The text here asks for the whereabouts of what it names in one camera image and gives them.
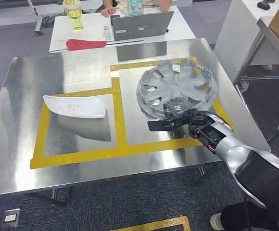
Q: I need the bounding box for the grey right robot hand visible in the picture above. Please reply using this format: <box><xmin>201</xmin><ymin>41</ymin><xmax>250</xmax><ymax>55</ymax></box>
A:
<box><xmin>164</xmin><ymin>98</ymin><xmax>191</xmax><ymax>113</ymax></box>

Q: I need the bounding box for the silver plastic wheel hubcap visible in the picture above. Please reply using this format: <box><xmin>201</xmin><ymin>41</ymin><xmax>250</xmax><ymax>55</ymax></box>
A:
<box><xmin>136</xmin><ymin>59</ymin><xmax>219</xmax><ymax>120</ymax></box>

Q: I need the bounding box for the white curved plastic part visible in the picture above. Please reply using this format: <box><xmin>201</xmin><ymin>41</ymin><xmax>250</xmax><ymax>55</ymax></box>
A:
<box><xmin>43</xmin><ymin>94</ymin><xmax>107</xmax><ymax>119</ymax></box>

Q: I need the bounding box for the round metal floor plate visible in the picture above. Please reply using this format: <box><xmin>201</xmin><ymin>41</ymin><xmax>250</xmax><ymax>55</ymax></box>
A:
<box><xmin>235</xmin><ymin>81</ymin><xmax>250</xmax><ymax>94</ymax></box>

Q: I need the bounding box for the grey laptop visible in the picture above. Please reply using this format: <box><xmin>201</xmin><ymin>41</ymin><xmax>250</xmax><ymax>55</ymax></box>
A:
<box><xmin>112</xmin><ymin>11</ymin><xmax>175</xmax><ymax>41</ymax></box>

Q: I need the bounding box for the thin black rod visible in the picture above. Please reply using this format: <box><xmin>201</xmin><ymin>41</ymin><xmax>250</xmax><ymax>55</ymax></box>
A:
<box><xmin>106</xmin><ymin>39</ymin><xmax>145</xmax><ymax>46</ymax></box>

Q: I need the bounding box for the person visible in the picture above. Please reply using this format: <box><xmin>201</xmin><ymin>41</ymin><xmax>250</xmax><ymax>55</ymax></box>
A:
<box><xmin>210</xmin><ymin>200</ymin><xmax>279</xmax><ymax>231</ymax></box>
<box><xmin>100</xmin><ymin>0</ymin><xmax>173</xmax><ymax>18</ymax></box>

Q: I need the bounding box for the white desk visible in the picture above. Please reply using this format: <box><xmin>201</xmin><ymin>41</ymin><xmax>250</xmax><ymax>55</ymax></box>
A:
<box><xmin>48</xmin><ymin>5</ymin><xmax>196</xmax><ymax>53</ymax></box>
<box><xmin>213</xmin><ymin>0</ymin><xmax>279</xmax><ymax>84</ymax></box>

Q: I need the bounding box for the clear bottle teal lid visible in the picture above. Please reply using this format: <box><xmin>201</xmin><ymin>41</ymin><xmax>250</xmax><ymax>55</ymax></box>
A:
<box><xmin>127</xmin><ymin>0</ymin><xmax>144</xmax><ymax>16</ymax></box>

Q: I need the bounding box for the small glass jar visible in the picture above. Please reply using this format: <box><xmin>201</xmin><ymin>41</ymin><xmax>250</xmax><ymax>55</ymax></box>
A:
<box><xmin>103</xmin><ymin>25</ymin><xmax>112</xmax><ymax>41</ymax></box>

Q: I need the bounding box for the yellow floor tape square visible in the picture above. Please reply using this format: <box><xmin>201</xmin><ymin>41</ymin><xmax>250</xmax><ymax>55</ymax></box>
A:
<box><xmin>110</xmin><ymin>216</ymin><xmax>191</xmax><ymax>231</ymax></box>

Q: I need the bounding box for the red cloth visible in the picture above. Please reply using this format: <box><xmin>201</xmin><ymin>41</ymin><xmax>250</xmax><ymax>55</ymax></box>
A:
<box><xmin>66</xmin><ymin>38</ymin><xmax>107</xmax><ymax>51</ymax></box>

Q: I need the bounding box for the black computer mouse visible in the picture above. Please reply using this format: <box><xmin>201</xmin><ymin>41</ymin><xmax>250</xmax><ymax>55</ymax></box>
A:
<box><xmin>257</xmin><ymin>0</ymin><xmax>271</xmax><ymax>11</ymax></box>

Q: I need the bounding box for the yellow green water bottle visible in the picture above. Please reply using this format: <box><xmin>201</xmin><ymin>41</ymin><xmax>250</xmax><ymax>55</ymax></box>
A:
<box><xmin>62</xmin><ymin>0</ymin><xmax>84</xmax><ymax>32</ymax></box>

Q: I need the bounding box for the light grey long bench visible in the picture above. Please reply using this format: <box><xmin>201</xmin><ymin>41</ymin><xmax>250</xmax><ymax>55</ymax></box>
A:
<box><xmin>0</xmin><ymin>0</ymin><xmax>104</xmax><ymax>36</ymax></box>

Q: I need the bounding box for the metal floor socket box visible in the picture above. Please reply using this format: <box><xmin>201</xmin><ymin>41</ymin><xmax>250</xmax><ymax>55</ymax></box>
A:
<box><xmin>1</xmin><ymin>208</ymin><xmax>21</xmax><ymax>229</ymax></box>

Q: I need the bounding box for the yellow table tape frame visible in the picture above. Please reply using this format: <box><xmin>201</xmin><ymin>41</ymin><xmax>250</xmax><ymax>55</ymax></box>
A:
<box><xmin>30</xmin><ymin>56</ymin><xmax>236</xmax><ymax>170</ymax></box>

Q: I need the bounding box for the black cable bundle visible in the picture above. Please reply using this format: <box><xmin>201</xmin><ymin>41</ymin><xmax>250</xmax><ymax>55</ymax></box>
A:
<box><xmin>41</xmin><ymin>14</ymin><xmax>64</xmax><ymax>29</ymax></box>

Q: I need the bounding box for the stainless steel table frame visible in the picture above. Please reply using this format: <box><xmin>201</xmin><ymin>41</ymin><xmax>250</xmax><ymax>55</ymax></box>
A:
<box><xmin>0</xmin><ymin>38</ymin><xmax>271</xmax><ymax>208</ymax></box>

